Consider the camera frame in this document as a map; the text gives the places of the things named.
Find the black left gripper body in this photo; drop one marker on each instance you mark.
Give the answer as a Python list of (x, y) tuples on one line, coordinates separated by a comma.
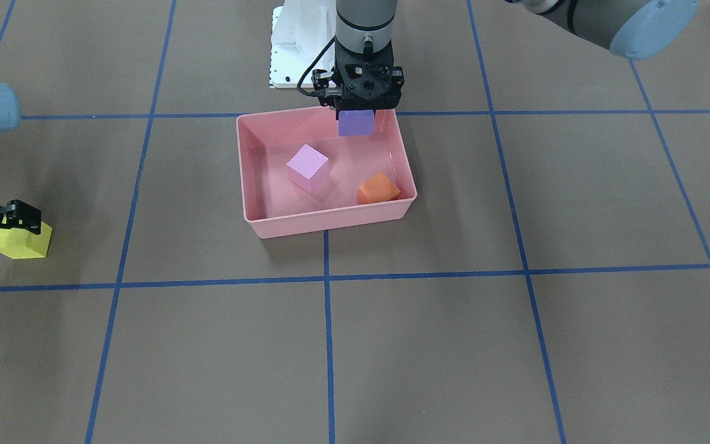
[(397, 76)]

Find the purple foam block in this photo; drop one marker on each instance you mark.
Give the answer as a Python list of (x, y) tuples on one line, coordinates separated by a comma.
[(355, 123)]

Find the yellow foam block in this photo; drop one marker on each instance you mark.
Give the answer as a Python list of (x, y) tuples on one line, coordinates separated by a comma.
[(20, 244)]

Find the pink foam block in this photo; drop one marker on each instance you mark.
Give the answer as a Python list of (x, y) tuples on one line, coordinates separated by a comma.
[(308, 168)]

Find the orange foam block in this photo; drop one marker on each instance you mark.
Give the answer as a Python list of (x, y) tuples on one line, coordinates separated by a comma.
[(378, 188)]

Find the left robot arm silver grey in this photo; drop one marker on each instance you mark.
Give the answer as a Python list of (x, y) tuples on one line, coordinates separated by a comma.
[(504, 55)]

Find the pink plastic bin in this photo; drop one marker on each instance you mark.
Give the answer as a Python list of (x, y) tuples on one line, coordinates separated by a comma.
[(274, 207)]

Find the white camera pillar with base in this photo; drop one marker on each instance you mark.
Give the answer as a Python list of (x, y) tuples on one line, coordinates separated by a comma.
[(300, 29)]

